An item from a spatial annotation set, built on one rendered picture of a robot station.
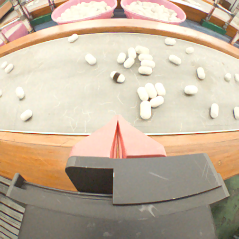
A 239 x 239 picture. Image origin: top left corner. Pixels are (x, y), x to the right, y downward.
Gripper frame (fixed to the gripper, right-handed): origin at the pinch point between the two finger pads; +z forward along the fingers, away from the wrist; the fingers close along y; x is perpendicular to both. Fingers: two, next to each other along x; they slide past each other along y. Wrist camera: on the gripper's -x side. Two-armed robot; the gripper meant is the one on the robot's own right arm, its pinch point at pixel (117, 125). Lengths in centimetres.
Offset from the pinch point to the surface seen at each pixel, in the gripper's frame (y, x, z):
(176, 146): -10.9, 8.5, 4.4
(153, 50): -9.6, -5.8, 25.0
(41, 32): 25.7, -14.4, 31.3
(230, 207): -130, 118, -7
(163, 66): -11.6, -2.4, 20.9
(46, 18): 38, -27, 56
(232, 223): -146, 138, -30
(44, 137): 15.3, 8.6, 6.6
